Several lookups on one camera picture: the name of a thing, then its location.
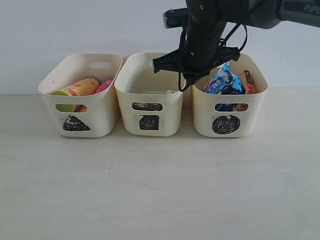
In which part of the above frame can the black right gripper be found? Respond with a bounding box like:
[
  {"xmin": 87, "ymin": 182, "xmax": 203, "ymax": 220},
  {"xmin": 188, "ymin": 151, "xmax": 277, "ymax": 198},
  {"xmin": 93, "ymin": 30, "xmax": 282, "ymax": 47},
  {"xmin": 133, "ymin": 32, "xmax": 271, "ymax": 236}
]
[{"xmin": 152, "ymin": 21, "xmax": 240, "ymax": 88}]

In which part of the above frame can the blue white milk carton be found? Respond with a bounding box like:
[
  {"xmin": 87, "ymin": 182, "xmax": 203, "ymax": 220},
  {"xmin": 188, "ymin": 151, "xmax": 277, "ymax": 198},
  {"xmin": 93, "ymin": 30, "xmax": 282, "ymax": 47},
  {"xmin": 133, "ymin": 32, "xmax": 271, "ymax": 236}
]
[{"xmin": 166, "ymin": 89, "xmax": 177, "ymax": 95}]

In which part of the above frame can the blue cookie snack bag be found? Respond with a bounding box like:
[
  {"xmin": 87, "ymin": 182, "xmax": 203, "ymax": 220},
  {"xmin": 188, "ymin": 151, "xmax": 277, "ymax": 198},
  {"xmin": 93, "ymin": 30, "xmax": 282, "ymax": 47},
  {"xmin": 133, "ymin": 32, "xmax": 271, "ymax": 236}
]
[{"xmin": 202, "ymin": 62, "xmax": 245, "ymax": 95}]

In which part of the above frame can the purple juice carton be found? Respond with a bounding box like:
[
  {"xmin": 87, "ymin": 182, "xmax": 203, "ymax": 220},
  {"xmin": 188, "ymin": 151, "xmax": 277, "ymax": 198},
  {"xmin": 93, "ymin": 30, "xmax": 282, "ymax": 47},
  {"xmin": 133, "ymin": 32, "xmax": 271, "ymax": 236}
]
[{"xmin": 131, "ymin": 102, "xmax": 163, "ymax": 112}]

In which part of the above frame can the orange noodle packet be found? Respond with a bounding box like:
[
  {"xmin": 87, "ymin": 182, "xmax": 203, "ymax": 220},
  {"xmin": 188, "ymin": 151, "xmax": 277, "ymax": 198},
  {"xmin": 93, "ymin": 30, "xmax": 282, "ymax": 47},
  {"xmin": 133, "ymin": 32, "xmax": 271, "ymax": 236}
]
[{"xmin": 234, "ymin": 69, "xmax": 256, "ymax": 112}]

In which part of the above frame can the pink Lays chips can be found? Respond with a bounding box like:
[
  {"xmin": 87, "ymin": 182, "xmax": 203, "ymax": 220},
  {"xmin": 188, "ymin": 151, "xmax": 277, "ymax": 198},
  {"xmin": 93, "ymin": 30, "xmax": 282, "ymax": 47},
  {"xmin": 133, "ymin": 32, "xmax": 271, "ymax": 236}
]
[{"xmin": 94, "ymin": 78, "xmax": 114, "ymax": 94}]

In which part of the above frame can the yellow Lays chips can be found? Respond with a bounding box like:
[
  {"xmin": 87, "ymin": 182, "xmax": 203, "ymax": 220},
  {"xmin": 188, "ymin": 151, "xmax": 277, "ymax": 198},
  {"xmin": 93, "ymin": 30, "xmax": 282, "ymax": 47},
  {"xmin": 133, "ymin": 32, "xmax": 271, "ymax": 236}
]
[{"xmin": 51, "ymin": 77, "xmax": 101, "ymax": 113}]

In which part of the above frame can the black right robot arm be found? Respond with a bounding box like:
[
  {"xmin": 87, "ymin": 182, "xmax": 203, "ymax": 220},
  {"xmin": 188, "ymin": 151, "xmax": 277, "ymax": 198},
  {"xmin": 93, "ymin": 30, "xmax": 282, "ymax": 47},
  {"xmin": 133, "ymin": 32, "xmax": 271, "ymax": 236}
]
[{"xmin": 152, "ymin": 0, "xmax": 320, "ymax": 87}]

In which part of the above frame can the cream bin with square mark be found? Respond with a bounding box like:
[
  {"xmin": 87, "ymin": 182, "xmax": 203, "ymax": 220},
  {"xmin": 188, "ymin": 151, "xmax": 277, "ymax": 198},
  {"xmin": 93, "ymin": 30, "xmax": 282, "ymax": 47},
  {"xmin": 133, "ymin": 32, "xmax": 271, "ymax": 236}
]
[{"xmin": 114, "ymin": 52, "xmax": 183, "ymax": 137}]

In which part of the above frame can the cream bin with circle mark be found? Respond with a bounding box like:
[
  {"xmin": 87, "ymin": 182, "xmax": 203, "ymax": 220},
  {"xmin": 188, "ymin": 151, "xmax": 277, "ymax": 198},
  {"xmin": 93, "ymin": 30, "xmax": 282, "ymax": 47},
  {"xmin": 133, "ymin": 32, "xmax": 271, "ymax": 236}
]
[{"xmin": 191, "ymin": 53, "xmax": 268, "ymax": 138}]

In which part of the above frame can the cream bin with triangle mark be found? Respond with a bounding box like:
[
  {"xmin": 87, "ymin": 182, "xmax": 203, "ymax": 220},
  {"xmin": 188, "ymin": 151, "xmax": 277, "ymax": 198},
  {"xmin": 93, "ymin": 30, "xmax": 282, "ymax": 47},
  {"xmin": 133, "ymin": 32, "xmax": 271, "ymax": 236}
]
[{"xmin": 38, "ymin": 53, "xmax": 124, "ymax": 138}]

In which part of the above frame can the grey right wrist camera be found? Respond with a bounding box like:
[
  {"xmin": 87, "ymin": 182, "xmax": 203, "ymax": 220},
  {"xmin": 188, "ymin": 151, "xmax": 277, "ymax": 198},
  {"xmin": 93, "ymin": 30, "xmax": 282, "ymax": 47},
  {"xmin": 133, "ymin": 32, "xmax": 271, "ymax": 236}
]
[{"xmin": 162, "ymin": 7, "xmax": 189, "ymax": 29}]

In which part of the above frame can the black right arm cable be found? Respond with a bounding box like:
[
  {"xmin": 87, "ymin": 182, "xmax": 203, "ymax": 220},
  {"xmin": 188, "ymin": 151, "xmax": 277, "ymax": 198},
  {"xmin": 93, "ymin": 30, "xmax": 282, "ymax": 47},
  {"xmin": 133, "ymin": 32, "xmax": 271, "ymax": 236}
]
[{"xmin": 177, "ymin": 21, "xmax": 248, "ymax": 93}]

